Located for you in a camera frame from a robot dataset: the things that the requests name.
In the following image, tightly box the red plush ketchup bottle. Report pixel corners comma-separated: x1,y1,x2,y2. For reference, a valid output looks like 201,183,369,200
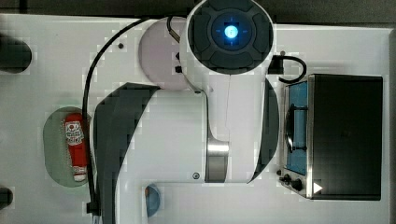
64,113,88,182

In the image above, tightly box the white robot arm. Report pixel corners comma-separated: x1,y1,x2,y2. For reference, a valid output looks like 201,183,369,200
92,0,278,224

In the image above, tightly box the green oval strainer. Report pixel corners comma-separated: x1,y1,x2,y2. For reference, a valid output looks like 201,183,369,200
43,106,88,188

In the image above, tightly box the purple round plate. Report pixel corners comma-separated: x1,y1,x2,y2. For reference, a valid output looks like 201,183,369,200
138,18,188,91

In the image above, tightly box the blue bowl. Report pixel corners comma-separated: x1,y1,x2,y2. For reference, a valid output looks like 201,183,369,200
145,185,161,217

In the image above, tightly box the black toaster oven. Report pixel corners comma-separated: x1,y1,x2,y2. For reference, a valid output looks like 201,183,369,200
277,74,383,201

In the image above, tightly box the black round object left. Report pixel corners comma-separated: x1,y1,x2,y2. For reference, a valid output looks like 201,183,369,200
0,35,33,74

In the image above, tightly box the black object lower left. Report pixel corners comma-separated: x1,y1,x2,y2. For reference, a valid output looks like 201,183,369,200
0,188,13,209

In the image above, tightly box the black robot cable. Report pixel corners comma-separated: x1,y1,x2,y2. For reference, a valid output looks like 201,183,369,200
81,16,157,217

